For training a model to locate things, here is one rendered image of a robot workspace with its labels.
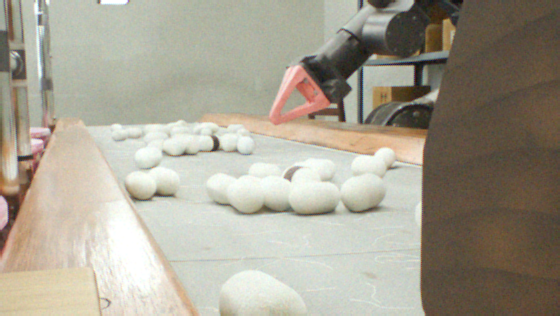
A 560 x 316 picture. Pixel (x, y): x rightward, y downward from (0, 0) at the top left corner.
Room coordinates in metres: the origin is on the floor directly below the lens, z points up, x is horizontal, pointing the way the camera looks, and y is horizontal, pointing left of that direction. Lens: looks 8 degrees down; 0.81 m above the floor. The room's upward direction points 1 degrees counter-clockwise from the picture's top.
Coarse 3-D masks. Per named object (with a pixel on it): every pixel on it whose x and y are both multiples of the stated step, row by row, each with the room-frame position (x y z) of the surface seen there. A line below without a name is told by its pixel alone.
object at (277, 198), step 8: (272, 176) 0.44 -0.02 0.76; (264, 184) 0.43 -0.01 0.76; (272, 184) 0.42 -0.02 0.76; (280, 184) 0.42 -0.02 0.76; (288, 184) 0.42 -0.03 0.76; (264, 192) 0.43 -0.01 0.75; (272, 192) 0.42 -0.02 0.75; (280, 192) 0.42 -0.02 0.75; (288, 192) 0.42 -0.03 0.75; (264, 200) 0.43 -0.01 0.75; (272, 200) 0.42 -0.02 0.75; (280, 200) 0.42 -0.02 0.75; (288, 200) 0.42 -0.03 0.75; (272, 208) 0.42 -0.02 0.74; (280, 208) 0.42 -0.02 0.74
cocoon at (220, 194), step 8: (216, 176) 0.47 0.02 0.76; (224, 176) 0.46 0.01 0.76; (208, 184) 0.47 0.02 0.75; (216, 184) 0.45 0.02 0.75; (224, 184) 0.45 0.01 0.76; (208, 192) 0.47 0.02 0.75; (216, 192) 0.45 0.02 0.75; (224, 192) 0.45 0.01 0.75; (216, 200) 0.46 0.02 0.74; (224, 200) 0.45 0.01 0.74
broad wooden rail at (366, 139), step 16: (256, 128) 1.28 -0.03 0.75; (272, 128) 1.19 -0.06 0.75; (288, 128) 1.11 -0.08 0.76; (304, 128) 1.05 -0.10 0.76; (320, 128) 0.99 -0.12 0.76; (336, 128) 0.94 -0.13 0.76; (352, 128) 0.92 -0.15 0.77; (368, 128) 0.91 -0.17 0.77; (384, 128) 0.91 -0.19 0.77; (400, 128) 0.90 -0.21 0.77; (416, 128) 0.89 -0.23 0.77; (320, 144) 0.93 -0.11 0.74; (336, 144) 0.89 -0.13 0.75; (352, 144) 0.84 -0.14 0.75; (368, 144) 0.80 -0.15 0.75; (384, 144) 0.77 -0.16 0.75; (400, 144) 0.73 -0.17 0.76; (416, 144) 0.70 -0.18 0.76; (400, 160) 0.70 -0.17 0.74; (416, 160) 0.68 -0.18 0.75
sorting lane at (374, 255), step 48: (144, 144) 1.05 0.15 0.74; (288, 144) 0.99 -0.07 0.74; (192, 192) 0.52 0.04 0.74; (192, 240) 0.35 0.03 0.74; (240, 240) 0.34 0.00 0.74; (288, 240) 0.34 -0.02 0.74; (336, 240) 0.34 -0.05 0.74; (384, 240) 0.34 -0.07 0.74; (192, 288) 0.26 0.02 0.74; (336, 288) 0.25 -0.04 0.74; (384, 288) 0.25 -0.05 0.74
